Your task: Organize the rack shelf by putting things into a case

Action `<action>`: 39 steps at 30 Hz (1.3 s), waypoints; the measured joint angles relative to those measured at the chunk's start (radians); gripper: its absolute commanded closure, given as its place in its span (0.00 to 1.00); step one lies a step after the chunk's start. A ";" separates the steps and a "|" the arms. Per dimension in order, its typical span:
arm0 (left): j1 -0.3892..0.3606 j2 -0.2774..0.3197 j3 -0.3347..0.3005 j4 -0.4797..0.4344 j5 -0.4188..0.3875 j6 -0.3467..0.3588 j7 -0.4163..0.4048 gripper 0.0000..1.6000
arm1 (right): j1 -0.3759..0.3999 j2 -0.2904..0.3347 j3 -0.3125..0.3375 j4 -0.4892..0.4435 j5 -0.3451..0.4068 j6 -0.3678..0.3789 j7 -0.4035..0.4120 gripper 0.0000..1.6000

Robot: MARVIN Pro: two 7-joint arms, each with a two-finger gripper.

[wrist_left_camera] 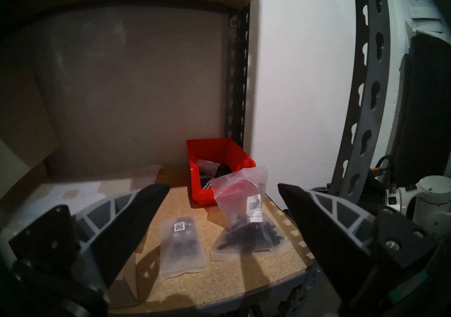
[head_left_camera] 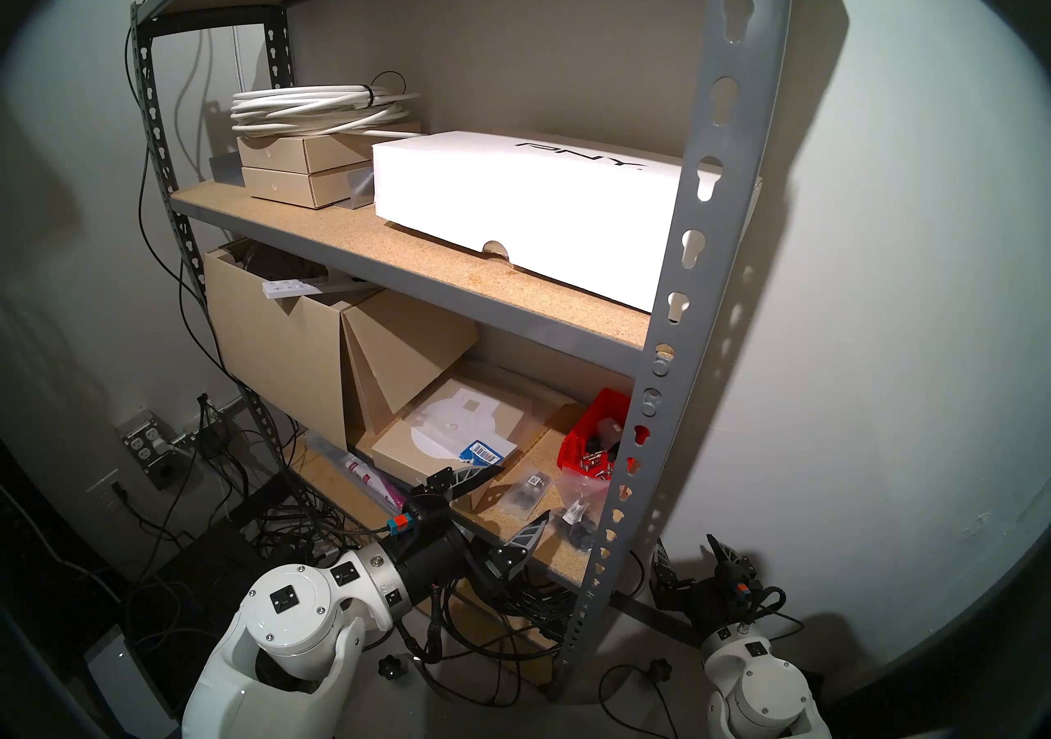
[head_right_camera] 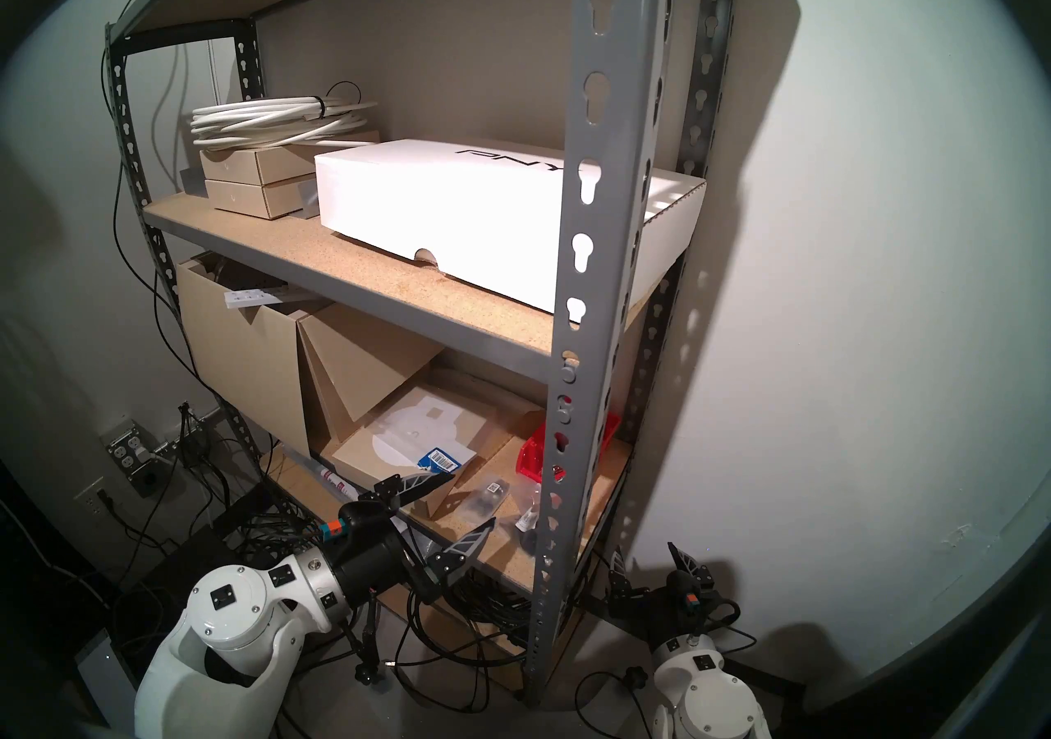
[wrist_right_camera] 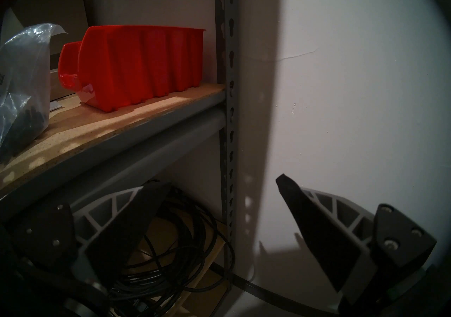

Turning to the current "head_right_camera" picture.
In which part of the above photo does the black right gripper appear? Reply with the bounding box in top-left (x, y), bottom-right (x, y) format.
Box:
top-left (608, 541), bottom-right (741, 649)

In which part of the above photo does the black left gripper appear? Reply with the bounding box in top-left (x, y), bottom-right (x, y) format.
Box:
top-left (327, 472), bottom-right (498, 607)

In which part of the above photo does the clear bag with black parts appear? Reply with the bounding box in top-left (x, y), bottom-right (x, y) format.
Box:
top-left (456, 476), bottom-right (512, 521)

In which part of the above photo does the red plastic bin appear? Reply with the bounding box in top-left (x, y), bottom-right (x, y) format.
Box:
top-left (516, 409), bottom-right (622, 500)

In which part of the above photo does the grey metal rack shelf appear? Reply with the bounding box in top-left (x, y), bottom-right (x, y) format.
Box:
top-left (103, 0), bottom-right (748, 705)

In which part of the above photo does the flat cardboard box white label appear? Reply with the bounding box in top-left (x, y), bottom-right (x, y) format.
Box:
top-left (320, 380), bottom-right (547, 522)

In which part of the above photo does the white tube pink print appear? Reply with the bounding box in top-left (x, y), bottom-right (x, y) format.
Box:
top-left (308, 457), bottom-right (366, 504)

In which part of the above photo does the large open cardboard box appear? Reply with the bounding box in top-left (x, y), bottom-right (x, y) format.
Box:
top-left (177, 251), bottom-right (448, 459)

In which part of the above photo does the black box on floor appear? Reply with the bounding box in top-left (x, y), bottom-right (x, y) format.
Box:
top-left (123, 528), bottom-right (272, 631)

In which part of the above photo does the white power strip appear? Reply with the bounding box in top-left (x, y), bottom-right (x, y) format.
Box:
top-left (223, 284), bottom-right (288, 310)

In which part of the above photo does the white PNY cardboard box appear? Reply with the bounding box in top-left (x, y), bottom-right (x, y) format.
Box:
top-left (314, 139), bottom-right (707, 315)

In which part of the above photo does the white box device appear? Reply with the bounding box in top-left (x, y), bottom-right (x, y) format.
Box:
top-left (76, 629), bottom-right (140, 734)

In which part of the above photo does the small brown cardboard box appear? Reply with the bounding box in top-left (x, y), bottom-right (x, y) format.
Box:
top-left (199, 130), bottom-right (383, 186)
top-left (204, 175), bottom-right (321, 221)

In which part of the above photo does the black knob with cable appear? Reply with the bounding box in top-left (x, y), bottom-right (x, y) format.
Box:
top-left (575, 666), bottom-right (658, 734)

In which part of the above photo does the black coiled cable bundle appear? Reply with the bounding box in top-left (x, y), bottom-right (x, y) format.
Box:
top-left (406, 561), bottom-right (539, 668)

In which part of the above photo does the metal wall outlet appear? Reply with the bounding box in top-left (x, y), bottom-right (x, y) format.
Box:
top-left (100, 417), bottom-right (177, 498)

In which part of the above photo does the white wall outlet plate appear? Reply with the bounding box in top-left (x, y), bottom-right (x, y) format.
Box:
top-left (74, 479), bottom-right (116, 516)

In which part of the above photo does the coiled white cable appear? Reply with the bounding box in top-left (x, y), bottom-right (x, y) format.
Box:
top-left (190, 83), bottom-right (380, 149)

